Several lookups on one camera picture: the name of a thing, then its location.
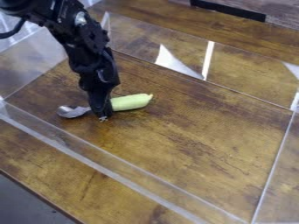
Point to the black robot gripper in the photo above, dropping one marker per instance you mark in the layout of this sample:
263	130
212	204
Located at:
97	79

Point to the green handled metal spoon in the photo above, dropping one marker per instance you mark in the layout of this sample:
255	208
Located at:
123	103

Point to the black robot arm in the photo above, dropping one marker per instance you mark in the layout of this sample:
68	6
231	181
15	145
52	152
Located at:
84	40

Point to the black bar in background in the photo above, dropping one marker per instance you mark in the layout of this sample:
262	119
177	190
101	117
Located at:
248	14

